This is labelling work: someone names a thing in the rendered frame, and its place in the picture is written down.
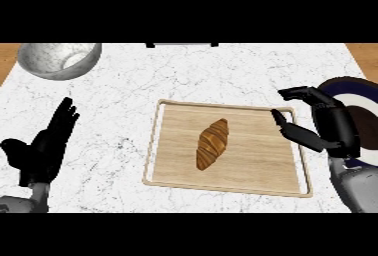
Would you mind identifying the pale appliance with black feet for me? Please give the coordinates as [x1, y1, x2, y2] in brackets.
[144, 43, 219, 49]

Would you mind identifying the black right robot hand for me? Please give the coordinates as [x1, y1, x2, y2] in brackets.
[268, 85, 363, 159]

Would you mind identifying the pale wooden tray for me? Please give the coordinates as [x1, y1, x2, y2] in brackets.
[141, 98, 314, 199]

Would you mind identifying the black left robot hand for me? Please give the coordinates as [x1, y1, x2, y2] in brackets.
[0, 96, 81, 188]

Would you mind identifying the brown croissant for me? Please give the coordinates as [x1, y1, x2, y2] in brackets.
[194, 117, 230, 172]

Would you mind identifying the grey marbled bowl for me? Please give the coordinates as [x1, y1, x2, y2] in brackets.
[16, 43, 103, 82]

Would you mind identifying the blue white brown plate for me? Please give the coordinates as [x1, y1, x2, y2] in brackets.
[315, 76, 378, 170]

